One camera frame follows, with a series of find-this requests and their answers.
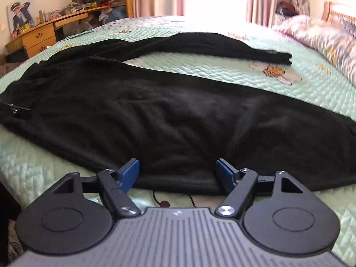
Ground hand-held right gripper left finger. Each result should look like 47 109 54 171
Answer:
52 158 141 218

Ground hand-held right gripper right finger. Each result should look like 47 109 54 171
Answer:
215 158 303 217

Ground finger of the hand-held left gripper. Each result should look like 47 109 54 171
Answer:
4 102 32 119

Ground black pants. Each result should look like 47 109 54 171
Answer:
0 32 356 196

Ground brown cushions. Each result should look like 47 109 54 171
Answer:
0 54 12 76

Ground wooden desk with drawers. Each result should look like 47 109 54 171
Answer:
6 12 89 59

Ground green quilted bedspread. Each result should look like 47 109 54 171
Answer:
0 15 356 259

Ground blue bag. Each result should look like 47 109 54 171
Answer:
99 6 127 23

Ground floral pink duvet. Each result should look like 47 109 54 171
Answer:
274 15 356 86

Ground white shopping bag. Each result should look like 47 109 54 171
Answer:
289 0 310 16

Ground wooden headboard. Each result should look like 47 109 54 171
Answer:
323 1 356 38

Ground wall poster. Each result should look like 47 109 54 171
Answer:
7 0 35 34

